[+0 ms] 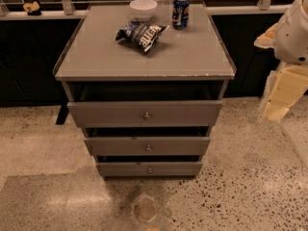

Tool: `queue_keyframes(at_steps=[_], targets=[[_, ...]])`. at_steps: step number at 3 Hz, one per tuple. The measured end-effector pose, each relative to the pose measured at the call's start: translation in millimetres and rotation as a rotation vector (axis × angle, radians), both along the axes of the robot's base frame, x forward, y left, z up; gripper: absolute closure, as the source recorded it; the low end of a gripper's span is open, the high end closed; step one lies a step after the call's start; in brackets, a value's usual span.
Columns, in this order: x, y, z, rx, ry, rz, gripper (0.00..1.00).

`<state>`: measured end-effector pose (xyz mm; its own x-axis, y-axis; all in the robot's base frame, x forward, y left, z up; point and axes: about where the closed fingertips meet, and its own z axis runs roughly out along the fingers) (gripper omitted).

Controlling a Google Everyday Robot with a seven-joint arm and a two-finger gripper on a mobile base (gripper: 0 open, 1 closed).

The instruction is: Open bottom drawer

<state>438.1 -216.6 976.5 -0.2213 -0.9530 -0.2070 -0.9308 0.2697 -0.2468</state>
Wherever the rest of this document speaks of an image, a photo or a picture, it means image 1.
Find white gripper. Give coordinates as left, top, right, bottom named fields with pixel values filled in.
left=254, top=24, right=308, bottom=122

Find grey bottom drawer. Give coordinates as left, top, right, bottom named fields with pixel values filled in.
left=96, top=162, right=202, bottom=177

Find grey drawer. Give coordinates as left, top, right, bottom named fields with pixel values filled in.
left=96, top=162, right=202, bottom=177
left=85, top=137, right=210, bottom=156
left=68, top=100, right=222, bottom=128

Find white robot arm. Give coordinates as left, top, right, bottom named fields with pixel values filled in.
left=254, top=0, right=308, bottom=122

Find grey drawer cabinet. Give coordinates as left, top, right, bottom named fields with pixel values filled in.
left=55, top=5, right=236, bottom=164

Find grey top drawer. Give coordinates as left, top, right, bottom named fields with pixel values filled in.
left=68, top=100, right=222, bottom=128

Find grey middle drawer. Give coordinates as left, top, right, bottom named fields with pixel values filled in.
left=85, top=137, right=210, bottom=156

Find blue soda can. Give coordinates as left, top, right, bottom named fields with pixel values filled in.
left=172, top=0, right=190, bottom=30

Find blue chip bag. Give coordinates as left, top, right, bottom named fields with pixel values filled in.
left=115, top=20, right=168, bottom=54

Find white bowl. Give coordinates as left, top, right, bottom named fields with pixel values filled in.
left=130, top=0, right=158, bottom=21

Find yellow object on ledge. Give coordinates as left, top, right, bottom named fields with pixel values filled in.
left=23, top=1, right=41, bottom=15

